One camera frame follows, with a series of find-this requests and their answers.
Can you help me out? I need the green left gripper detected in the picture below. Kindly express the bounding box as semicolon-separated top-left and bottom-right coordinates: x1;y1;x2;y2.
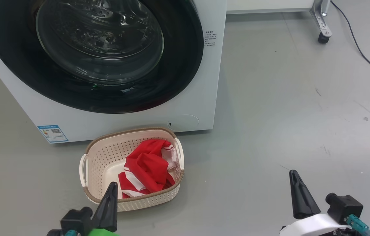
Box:
87;182;120;236

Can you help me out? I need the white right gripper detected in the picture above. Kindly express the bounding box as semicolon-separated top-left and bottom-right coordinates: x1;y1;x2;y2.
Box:
279;170;351;236

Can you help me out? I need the red and white garment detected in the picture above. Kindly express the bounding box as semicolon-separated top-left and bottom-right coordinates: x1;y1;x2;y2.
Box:
118;139;177;199

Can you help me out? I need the cream perforated laundry basket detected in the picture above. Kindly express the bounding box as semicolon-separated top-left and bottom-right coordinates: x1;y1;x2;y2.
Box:
79;128;185;212

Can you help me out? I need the white washing machine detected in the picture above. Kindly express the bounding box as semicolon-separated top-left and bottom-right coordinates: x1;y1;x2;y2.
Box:
0;0;228;144

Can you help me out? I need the blue energy label sticker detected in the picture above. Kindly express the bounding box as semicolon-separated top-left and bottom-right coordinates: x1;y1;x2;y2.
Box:
37;125;69;144

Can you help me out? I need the metal leg with caster wheel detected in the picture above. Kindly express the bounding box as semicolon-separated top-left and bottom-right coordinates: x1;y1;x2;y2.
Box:
310;0;333;44

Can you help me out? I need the white furniture panel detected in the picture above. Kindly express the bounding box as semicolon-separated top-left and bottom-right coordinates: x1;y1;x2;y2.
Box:
227;0;315;14

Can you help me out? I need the teal right camera cable connector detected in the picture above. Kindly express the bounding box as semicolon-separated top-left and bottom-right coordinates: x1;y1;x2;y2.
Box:
344;215;370;236

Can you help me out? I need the black floor cable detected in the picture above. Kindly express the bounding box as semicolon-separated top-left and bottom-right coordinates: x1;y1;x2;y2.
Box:
331;0;370;89

